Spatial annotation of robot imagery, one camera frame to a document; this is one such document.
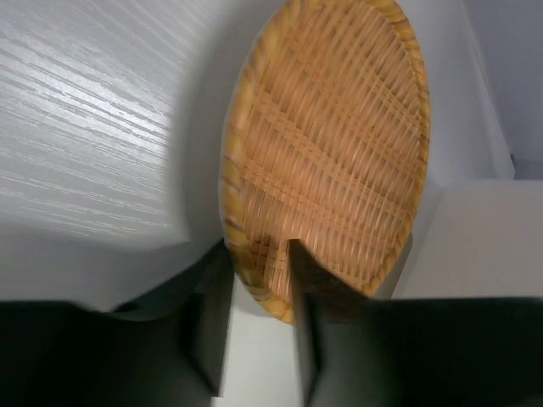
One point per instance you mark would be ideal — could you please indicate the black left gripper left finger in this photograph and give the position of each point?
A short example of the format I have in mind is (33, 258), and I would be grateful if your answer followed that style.
(202, 296)

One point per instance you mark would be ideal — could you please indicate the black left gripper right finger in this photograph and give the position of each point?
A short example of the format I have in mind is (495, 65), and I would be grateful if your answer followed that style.
(339, 349)

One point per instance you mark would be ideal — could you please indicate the round orange woven basket plate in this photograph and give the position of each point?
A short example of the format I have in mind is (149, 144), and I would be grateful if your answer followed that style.
(326, 140)

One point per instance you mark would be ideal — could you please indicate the white plastic bin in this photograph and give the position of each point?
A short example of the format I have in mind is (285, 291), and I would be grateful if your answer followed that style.
(479, 230)

